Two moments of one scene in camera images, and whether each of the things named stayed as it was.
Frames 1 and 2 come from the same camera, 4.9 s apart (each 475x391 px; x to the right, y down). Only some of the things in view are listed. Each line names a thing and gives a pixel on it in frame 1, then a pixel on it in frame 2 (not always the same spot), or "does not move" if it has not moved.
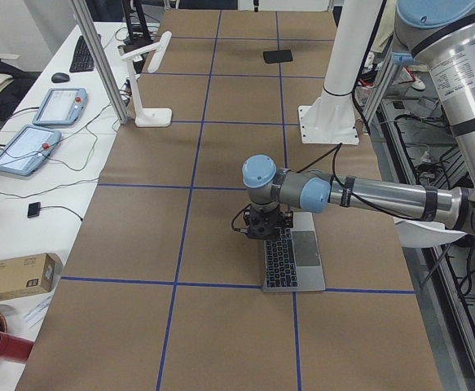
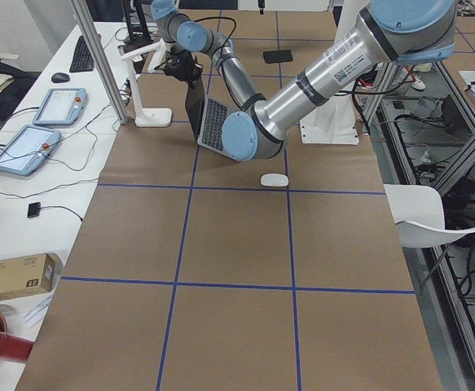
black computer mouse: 59,77 does not move
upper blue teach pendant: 61,107 does not move
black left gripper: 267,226 to 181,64
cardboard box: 17,276 does not move
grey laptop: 294,263 to 207,116
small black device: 33,209 does not move
